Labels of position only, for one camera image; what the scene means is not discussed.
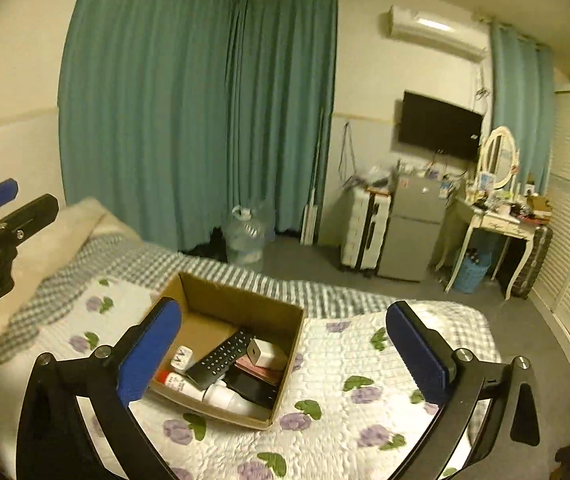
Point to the pink rose tin box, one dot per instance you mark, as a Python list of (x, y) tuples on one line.
[(272, 377)]

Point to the beige pillow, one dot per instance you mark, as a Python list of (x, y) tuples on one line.
[(54, 247)]

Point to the white square charger box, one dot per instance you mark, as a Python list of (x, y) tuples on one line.
[(264, 354)]

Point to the teal right curtain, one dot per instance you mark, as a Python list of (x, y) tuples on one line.
[(524, 98)]

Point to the silver mini fridge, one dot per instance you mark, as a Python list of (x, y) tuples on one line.
[(414, 225)]

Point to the white round bottle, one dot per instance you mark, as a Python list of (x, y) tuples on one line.
[(220, 396)]

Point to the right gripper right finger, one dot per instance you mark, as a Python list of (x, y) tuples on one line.
[(456, 381)]

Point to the white flat mop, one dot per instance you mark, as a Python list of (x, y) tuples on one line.
[(309, 211)]

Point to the white floral quilt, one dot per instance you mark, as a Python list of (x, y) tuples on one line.
[(350, 409)]

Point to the white dressing table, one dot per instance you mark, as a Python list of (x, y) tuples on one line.
[(490, 233)]

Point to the white pill blister box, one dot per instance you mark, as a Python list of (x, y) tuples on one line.
[(182, 359)]

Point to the white air conditioner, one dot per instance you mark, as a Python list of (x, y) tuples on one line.
[(430, 30)]

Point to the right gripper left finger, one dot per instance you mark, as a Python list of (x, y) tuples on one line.
[(53, 441)]

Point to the clear water jug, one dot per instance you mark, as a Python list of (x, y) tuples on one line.
[(244, 236)]

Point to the white suitcase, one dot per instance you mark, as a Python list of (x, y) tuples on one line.
[(365, 229)]

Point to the black remote control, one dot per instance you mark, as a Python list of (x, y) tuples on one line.
[(217, 362)]

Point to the black phone-like device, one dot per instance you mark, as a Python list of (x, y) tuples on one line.
[(251, 388)]

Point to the black wall television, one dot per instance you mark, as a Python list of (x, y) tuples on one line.
[(439, 126)]

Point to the brown cardboard box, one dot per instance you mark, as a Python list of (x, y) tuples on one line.
[(212, 312)]

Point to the grey checked blanket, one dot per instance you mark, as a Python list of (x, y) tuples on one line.
[(152, 266)]

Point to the teal curtain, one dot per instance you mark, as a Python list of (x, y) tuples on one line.
[(172, 112), (524, 98)]

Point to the white oval vanity mirror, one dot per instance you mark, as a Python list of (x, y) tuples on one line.
[(498, 160)]

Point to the blue laundry basket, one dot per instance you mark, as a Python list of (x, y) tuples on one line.
[(472, 271)]

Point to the red capped white bottle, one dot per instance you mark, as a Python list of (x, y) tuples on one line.
[(179, 383)]

